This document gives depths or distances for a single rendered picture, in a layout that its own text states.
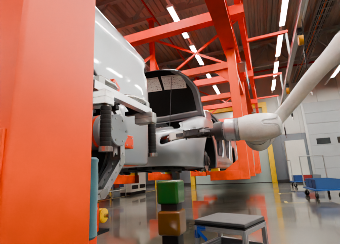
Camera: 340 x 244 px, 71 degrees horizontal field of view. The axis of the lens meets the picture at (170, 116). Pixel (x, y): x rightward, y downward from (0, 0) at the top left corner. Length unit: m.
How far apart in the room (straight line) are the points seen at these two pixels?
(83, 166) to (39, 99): 0.14
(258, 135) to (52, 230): 0.74
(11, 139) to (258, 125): 0.77
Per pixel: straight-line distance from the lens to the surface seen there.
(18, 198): 0.38
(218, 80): 7.27
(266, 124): 0.93
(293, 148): 12.39
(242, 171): 4.43
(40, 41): 0.44
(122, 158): 1.24
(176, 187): 0.43
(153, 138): 1.07
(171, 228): 0.44
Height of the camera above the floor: 0.67
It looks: 13 degrees up
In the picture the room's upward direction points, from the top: 3 degrees counter-clockwise
